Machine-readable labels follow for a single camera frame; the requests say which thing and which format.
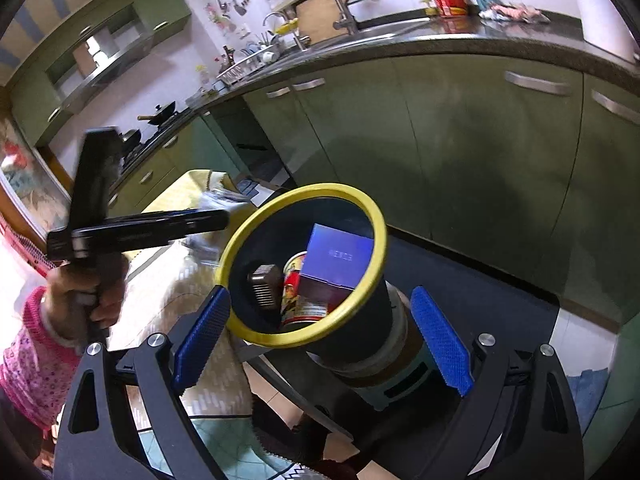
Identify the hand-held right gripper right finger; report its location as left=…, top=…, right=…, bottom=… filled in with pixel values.
left=410, top=286, right=584, bottom=480

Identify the cream patterned tablecloth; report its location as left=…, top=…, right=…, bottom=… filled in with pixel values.
left=107, top=240, right=256, bottom=418

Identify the green kitchen base cabinet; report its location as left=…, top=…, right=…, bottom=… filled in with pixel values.
left=107, top=57, right=640, bottom=341

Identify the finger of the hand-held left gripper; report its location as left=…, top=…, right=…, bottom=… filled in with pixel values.
left=120, top=209, right=231, bottom=251

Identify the small steel faucet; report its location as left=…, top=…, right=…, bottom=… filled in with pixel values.
left=263, top=11, right=311, bottom=51

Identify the steel range hood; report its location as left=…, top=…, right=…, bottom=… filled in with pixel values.
left=45, top=25, right=157, bottom=113

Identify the metal drink can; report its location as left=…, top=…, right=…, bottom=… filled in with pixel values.
left=279, top=251, right=332, bottom=327

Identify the blue cardboard box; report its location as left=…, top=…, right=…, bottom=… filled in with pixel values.
left=299, top=223, right=376, bottom=306

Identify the person's left hand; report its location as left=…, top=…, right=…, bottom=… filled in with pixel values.
left=41, top=254, right=129, bottom=346

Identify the red noodle cup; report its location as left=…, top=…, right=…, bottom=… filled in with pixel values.
left=430, top=0, right=470, bottom=17

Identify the steel kitchen sink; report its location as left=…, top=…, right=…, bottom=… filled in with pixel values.
left=310, top=15, right=437, bottom=47

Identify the floral wall picture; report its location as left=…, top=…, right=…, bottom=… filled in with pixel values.
left=0, top=115, right=72, bottom=233

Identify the black wok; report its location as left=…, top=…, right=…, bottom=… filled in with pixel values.
left=137, top=101, right=179, bottom=127

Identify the blue denim cloth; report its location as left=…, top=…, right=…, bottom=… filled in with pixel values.
left=566, top=369, right=609, bottom=412

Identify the dark stone countertop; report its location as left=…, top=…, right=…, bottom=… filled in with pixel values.
left=185, top=7, right=640, bottom=111

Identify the black yellow-rimmed trash bin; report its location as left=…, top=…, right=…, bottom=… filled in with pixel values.
left=217, top=182, right=410, bottom=376

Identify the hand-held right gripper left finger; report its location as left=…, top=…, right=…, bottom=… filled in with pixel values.
left=52, top=285, right=232, bottom=480

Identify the wire dish rack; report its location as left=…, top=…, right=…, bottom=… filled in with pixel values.
left=216, top=42, right=283, bottom=86

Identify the yellow striped cloth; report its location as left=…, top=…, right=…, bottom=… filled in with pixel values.
left=142, top=169, right=233, bottom=213

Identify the patterned dish cloth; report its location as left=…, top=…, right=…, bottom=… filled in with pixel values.
left=479, top=4, right=551, bottom=24

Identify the green upper kitchen cabinet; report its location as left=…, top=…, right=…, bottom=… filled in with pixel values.
left=10, top=0, right=194, bottom=147

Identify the person's left forearm pink sleeve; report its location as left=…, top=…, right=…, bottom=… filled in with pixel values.
left=0, top=285, right=83, bottom=431

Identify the small black ribbed device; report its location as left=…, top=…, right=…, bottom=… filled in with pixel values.
left=246, top=262, right=282, bottom=311

